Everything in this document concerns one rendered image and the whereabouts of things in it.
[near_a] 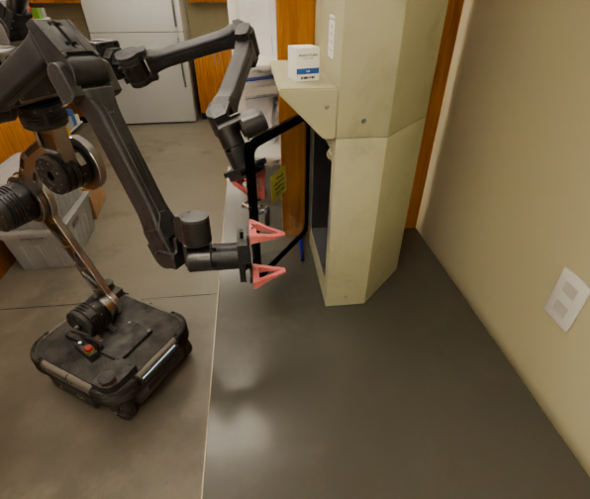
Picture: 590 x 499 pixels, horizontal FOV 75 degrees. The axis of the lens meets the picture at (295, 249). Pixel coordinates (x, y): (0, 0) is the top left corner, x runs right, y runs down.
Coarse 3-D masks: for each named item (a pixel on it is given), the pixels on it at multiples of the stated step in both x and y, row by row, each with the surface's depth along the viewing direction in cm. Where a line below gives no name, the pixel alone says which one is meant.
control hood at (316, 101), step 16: (272, 64) 92; (288, 80) 78; (320, 80) 78; (288, 96) 73; (304, 96) 73; (320, 96) 73; (336, 96) 74; (304, 112) 75; (320, 112) 75; (336, 112) 75; (320, 128) 77; (336, 128) 77
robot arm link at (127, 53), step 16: (224, 32) 123; (128, 48) 123; (144, 48) 121; (176, 48) 123; (192, 48) 123; (208, 48) 124; (224, 48) 125; (256, 48) 122; (128, 64) 121; (160, 64) 124; (176, 64) 126
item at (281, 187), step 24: (288, 120) 96; (264, 144) 89; (288, 144) 99; (264, 168) 93; (288, 168) 103; (264, 192) 96; (288, 192) 107; (288, 216) 111; (288, 240) 116; (264, 264) 107
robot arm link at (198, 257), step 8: (184, 248) 77; (192, 248) 78; (200, 248) 79; (208, 248) 79; (184, 256) 80; (192, 256) 78; (200, 256) 78; (208, 256) 78; (192, 264) 78; (200, 264) 79; (208, 264) 79
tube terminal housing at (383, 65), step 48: (336, 0) 71; (384, 0) 65; (432, 0) 73; (336, 48) 73; (384, 48) 70; (432, 48) 81; (384, 96) 75; (336, 144) 79; (384, 144) 80; (336, 192) 86; (384, 192) 89; (336, 240) 93; (384, 240) 101; (336, 288) 102
